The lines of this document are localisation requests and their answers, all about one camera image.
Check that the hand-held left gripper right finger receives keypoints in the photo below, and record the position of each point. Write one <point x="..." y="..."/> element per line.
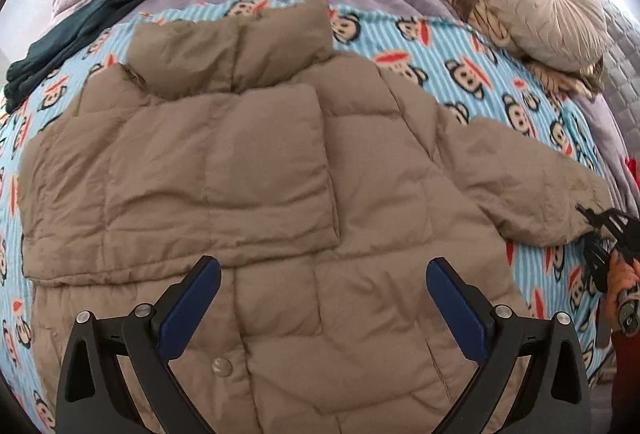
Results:
<point x="457" y="309"/>

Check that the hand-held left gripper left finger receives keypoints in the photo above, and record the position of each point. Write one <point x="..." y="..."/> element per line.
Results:
<point x="192" y="309"/>

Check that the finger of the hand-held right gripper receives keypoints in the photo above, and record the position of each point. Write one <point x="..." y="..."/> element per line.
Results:
<point x="607" y="221"/>
<point x="596" y="264"/>

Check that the tan puffer jacket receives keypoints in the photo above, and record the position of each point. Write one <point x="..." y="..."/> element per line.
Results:
<point x="300" y="163"/>

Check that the person's red clothing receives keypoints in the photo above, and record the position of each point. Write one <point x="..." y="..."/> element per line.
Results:
<point x="626" y="379"/>

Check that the grey quilted bedspread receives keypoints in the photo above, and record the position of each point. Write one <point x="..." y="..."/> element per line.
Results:
<point x="622" y="63"/>

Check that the blue monkey printed blanket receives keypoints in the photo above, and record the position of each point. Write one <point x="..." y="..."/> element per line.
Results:
<point x="450" y="63"/>

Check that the dark teal cloth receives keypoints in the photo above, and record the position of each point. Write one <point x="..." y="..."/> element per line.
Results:
<point x="75" y="38"/>

